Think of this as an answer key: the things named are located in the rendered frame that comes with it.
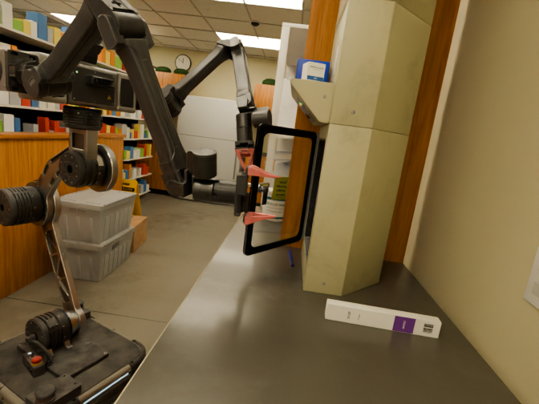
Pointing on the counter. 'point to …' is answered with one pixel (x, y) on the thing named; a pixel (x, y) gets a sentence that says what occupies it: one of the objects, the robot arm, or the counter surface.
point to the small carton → (313, 71)
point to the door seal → (258, 181)
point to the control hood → (314, 98)
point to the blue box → (314, 62)
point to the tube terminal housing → (364, 143)
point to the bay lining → (314, 187)
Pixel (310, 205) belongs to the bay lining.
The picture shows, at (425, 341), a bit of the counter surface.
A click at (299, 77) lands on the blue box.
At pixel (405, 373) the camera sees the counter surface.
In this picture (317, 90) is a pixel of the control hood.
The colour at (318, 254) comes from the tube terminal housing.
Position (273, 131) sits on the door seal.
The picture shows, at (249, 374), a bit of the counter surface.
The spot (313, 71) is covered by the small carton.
